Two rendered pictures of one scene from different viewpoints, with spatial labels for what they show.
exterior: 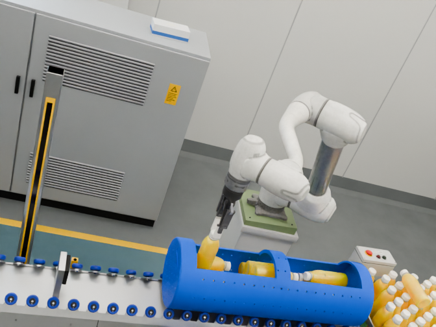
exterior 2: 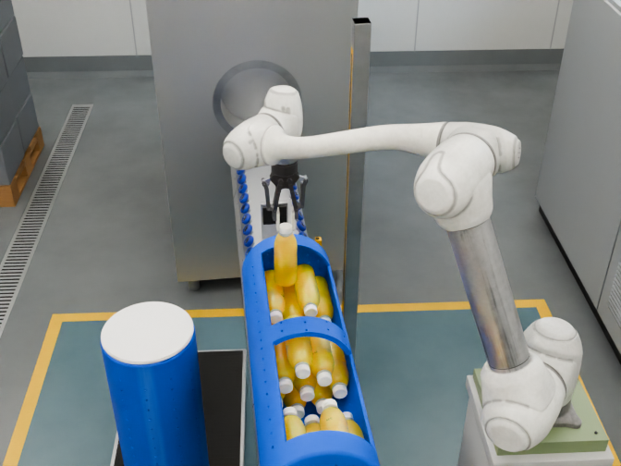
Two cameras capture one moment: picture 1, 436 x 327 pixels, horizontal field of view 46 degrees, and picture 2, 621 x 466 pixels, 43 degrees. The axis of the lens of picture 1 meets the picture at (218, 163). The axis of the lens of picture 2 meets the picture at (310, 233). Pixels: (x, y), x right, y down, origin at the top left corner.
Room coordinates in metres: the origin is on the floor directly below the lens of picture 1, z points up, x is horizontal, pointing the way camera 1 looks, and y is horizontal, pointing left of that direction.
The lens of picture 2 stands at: (2.10, -1.96, 2.64)
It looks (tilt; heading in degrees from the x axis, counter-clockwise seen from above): 35 degrees down; 103
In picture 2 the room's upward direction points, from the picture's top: straight up
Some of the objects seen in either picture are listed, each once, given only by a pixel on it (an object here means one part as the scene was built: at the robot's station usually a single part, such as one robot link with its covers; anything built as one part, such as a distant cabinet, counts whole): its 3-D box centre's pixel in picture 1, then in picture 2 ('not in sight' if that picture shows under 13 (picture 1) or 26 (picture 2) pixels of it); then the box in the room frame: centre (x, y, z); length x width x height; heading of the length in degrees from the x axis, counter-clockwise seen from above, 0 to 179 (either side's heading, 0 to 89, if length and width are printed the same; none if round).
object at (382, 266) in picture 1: (372, 261); not in sight; (2.23, -0.93, 1.05); 0.20 x 0.10 x 0.10; 110
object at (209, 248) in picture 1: (207, 253); (286, 255); (1.60, -0.09, 1.23); 0.07 x 0.07 x 0.19
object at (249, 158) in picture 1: (250, 157); (280, 116); (1.59, -0.10, 1.70); 0.13 x 0.11 x 0.16; 71
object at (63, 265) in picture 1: (61, 275); (274, 220); (1.43, 0.41, 1.00); 0.10 x 0.04 x 0.15; 20
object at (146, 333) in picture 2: not in sight; (147, 331); (1.22, -0.30, 1.03); 0.28 x 0.28 x 0.01
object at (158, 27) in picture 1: (169, 30); not in sight; (3.25, 0.60, 1.48); 0.24 x 0.12 x 0.08; 114
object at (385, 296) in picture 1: (382, 303); not in sight; (2.00, -0.99, 0.99); 0.07 x 0.07 x 0.19
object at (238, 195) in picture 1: (230, 196); (284, 173); (1.60, -0.09, 1.52); 0.08 x 0.07 x 0.09; 20
